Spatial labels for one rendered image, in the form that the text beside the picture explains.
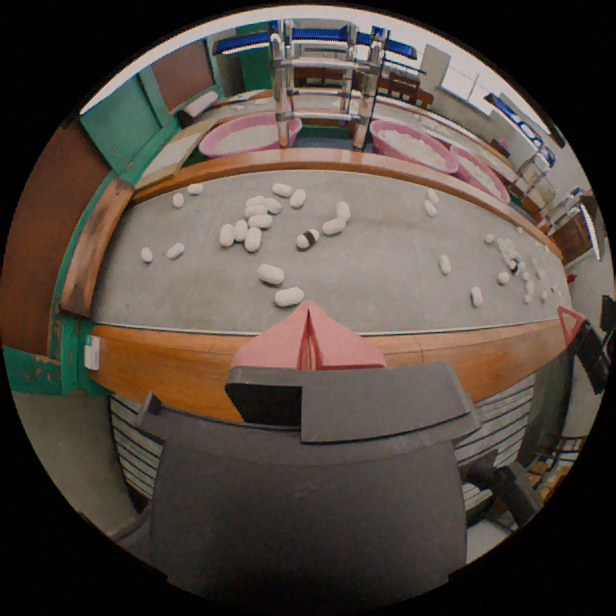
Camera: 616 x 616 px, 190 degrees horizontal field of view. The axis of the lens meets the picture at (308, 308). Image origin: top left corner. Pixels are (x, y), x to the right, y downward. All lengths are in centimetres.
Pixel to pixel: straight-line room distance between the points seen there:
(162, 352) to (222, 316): 10
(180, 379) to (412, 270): 35
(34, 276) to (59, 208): 13
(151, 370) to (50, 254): 33
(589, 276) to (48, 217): 530
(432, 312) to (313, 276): 18
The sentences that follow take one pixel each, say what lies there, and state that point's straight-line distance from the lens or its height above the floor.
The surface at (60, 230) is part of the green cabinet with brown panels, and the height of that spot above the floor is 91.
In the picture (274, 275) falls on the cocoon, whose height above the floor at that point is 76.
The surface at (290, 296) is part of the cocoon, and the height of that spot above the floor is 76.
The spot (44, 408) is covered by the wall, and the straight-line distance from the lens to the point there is 155.
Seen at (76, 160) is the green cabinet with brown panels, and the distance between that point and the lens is 55.
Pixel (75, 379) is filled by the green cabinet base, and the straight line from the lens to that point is 49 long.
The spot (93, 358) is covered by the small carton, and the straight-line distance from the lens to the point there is 43.
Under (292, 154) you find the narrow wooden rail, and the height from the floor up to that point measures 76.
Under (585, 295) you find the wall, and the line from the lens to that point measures 482.
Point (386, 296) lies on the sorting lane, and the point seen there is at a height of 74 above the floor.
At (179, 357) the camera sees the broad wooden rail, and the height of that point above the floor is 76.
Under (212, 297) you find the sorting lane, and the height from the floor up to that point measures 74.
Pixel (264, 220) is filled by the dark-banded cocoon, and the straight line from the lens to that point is 29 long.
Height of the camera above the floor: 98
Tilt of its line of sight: 76 degrees down
